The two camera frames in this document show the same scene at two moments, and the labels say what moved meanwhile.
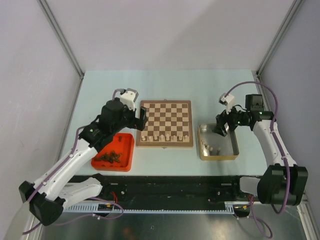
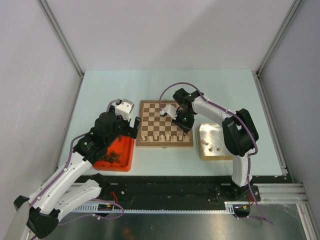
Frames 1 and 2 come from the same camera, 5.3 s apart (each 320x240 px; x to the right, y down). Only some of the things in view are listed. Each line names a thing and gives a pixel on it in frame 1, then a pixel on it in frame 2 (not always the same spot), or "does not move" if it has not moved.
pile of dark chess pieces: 111,157 does not move
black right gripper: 221,119 to 185,127
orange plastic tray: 116,155 does not move
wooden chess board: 170,124 does not move
